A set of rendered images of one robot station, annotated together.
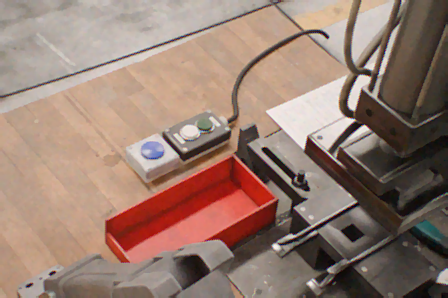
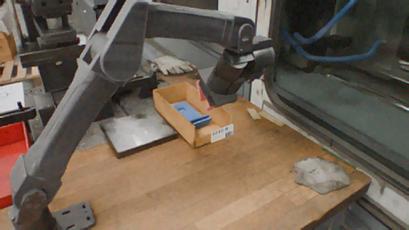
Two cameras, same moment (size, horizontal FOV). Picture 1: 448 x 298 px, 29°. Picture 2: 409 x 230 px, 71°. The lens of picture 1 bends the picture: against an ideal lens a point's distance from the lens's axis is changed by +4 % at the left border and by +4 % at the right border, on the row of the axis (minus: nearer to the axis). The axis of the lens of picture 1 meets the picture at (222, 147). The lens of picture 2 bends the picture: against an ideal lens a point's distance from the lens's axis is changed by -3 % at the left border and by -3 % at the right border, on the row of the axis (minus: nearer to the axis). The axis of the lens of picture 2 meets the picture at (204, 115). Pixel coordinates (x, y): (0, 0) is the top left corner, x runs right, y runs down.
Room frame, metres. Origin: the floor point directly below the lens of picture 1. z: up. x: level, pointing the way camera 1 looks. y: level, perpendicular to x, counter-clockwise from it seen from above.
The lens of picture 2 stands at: (0.27, 0.47, 1.38)
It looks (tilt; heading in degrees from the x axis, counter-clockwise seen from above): 31 degrees down; 280
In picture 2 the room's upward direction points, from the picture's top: straight up
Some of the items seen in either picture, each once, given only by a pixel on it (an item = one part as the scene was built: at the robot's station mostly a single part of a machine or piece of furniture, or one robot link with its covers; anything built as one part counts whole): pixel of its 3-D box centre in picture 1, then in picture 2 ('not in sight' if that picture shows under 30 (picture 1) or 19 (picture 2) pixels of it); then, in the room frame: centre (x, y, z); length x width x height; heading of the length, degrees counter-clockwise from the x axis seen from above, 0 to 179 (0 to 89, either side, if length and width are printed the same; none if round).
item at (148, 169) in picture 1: (152, 162); not in sight; (0.97, 0.12, 0.90); 0.07 x 0.07 x 0.06; 42
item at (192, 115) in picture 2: not in sight; (186, 110); (0.46, -0.29, 0.92); 0.15 x 0.07 x 0.03; 131
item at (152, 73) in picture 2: not in sight; (146, 83); (0.63, -0.41, 0.95); 0.06 x 0.03 x 0.09; 42
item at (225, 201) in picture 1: (193, 220); (5, 161); (0.83, 0.03, 0.93); 0.25 x 0.12 x 0.06; 132
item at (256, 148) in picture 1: (281, 177); (8, 121); (0.93, -0.10, 0.95); 0.15 x 0.03 x 0.10; 42
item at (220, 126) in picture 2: not in sight; (191, 112); (0.45, -0.27, 0.93); 0.25 x 0.13 x 0.08; 132
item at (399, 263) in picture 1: (363, 239); (72, 95); (0.79, -0.22, 0.98); 0.20 x 0.10 x 0.01; 42
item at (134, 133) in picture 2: not in sight; (137, 131); (0.58, -0.18, 0.91); 0.17 x 0.16 x 0.02; 42
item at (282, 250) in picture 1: (294, 240); not in sight; (0.77, -0.12, 0.98); 0.07 x 0.02 x 0.01; 132
